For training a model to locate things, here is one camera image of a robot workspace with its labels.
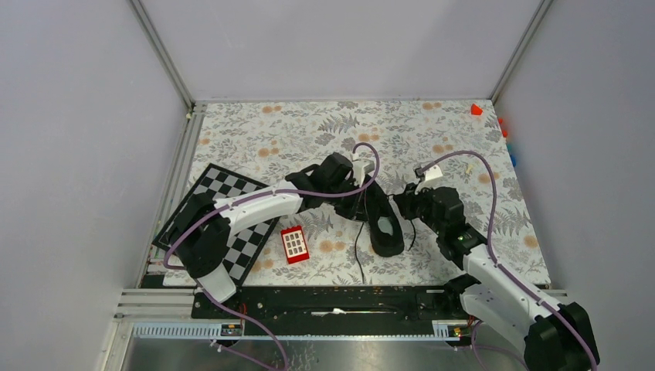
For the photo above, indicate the floral patterned table mat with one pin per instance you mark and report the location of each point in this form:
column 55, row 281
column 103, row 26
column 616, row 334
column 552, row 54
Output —
column 266, row 141

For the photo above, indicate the red toy calculator block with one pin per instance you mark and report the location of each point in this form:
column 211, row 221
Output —
column 294, row 244

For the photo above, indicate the black white chessboard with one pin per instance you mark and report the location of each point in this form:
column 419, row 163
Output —
column 199, row 251

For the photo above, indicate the red triangular block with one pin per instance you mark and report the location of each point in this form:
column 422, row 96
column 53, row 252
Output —
column 476, row 110

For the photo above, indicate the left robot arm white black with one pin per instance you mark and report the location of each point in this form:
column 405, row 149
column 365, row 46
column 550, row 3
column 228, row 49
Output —
column 334, row 178

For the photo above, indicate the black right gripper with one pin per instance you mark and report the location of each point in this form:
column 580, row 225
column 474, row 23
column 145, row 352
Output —
column 405, row 201

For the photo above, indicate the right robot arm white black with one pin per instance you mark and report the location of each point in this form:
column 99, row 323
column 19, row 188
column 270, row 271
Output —
column 550, row 334

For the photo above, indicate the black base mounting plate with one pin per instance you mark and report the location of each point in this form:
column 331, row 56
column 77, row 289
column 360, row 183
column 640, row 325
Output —
column 323, row 311

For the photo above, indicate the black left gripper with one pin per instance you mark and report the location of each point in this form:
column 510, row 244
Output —
column 356, row 209

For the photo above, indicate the orange red toy piece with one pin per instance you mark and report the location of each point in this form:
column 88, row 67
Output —
column 503, row 127

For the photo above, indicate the black sneaker shoe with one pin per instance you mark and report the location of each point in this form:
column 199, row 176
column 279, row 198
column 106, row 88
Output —
column 384, row 226

